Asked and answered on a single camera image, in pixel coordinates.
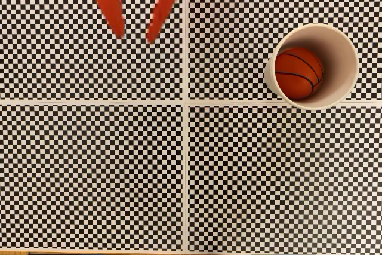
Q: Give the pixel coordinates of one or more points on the small orange basketball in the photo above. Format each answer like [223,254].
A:
[298,73]

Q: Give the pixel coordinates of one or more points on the cream paper cup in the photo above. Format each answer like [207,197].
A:
[340,67]

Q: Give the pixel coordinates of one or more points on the black white checkerboard paper sheet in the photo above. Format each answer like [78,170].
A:
[89,177]
[232,28]
[44,43]
[268,177]

